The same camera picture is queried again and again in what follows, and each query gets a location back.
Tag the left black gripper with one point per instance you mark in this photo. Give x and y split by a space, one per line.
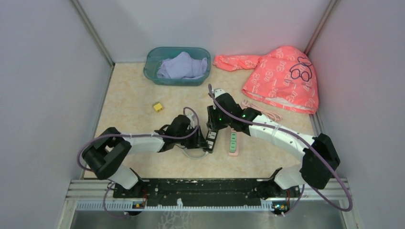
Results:
198 141

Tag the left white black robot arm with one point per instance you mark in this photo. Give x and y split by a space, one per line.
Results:
105 155

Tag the black power strip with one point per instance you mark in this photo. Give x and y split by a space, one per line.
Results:
210 140

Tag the yellow charger plug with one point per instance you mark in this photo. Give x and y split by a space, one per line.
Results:
157 107

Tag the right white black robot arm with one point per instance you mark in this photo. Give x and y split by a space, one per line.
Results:
317 155

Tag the lavender cloth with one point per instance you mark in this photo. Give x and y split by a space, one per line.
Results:
183 66

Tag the teal plastic basin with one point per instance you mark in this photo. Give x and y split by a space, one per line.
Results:
156 55

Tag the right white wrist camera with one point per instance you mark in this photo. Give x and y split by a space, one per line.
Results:
217 92

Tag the pink power strip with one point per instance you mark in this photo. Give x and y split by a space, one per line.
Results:
238 138

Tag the coral patterned jacket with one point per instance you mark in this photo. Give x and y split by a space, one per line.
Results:
284 78

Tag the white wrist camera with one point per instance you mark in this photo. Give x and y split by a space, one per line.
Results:
192 119
217 92

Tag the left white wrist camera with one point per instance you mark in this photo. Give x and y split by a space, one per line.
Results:
192 119

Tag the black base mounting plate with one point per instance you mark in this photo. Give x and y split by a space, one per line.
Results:
230 192

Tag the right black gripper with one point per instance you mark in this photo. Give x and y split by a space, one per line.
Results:
212 123

